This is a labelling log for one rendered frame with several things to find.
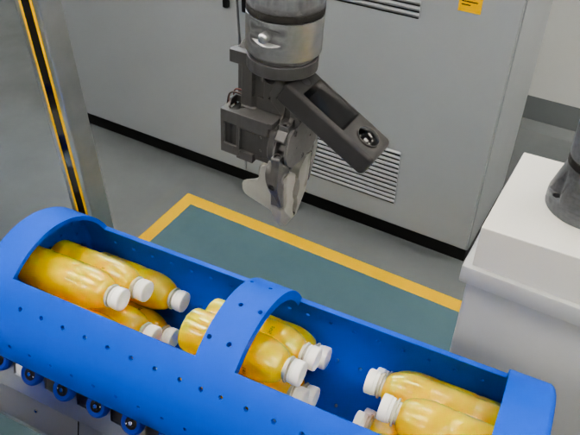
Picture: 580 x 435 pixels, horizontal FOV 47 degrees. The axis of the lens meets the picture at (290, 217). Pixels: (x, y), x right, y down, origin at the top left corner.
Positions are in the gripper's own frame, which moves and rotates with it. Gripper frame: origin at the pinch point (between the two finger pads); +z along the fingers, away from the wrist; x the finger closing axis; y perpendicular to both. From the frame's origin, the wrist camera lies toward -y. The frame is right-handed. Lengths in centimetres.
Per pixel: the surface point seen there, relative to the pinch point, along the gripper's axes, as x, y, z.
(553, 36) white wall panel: -286, 4, 83
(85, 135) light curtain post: -35, 68, 31
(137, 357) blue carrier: 8.1, 19.0, 29.4
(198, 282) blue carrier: -16.5, 26.0, 38.6
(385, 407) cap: -2.6, -15.5, 28.9
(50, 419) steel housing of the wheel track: 10, 42, 61
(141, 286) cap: -6.9, 30.7, 34.0
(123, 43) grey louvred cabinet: -163, 173, 87
